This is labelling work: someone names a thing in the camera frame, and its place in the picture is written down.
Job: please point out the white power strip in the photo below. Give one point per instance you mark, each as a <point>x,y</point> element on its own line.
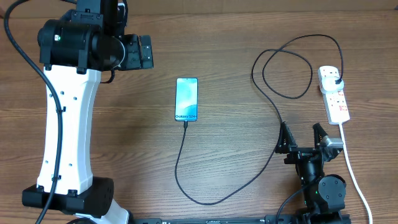
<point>335,103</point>

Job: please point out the white charger plug adapter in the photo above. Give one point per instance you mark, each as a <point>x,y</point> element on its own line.
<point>331,84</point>

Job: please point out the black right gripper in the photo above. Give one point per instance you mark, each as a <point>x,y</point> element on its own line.
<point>285,145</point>

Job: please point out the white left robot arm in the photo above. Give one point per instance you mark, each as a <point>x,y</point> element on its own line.
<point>75,50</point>

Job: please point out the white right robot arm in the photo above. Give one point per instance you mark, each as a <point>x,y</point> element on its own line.
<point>324,195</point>

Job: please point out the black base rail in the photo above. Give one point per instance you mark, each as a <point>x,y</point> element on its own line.
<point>211,221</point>

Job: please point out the blue Samsung smartphone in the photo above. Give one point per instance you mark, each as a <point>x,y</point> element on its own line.
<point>186,99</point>

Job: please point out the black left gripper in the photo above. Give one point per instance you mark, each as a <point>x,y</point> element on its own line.
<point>135,61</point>

